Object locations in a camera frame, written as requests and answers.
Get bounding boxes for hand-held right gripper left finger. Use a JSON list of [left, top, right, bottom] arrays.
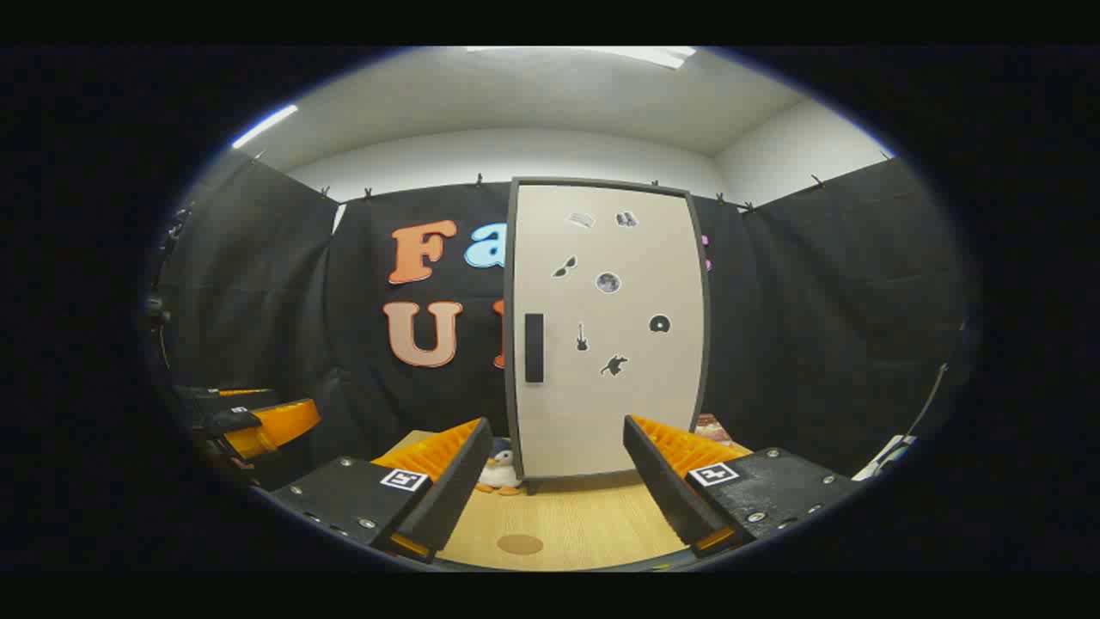
[[268, 417, 495, 566]]

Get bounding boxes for long ceiling light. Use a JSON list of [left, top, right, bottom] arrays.
[[230, 104, 299, 150]]

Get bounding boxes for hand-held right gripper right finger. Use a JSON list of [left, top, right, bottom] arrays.
[[622, 414, 863, 560]]

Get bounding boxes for penguin plush toy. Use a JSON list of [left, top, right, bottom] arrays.
[[475, 437, 523, 497]]

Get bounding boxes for black door handle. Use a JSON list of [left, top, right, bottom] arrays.
[[524, 313, 546, 383]]

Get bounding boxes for dark grey cabinet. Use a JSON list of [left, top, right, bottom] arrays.
[[504, 175, 714, 496]]

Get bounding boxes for light grey cabinet door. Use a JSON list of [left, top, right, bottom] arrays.
[[514, 182, 707, 480]]

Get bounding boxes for black backdrop cloth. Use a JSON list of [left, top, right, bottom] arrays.
[[155, 155, 968, 491]]

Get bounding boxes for white flat board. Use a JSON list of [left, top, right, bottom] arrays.
[[853, 434, 919, 481]]

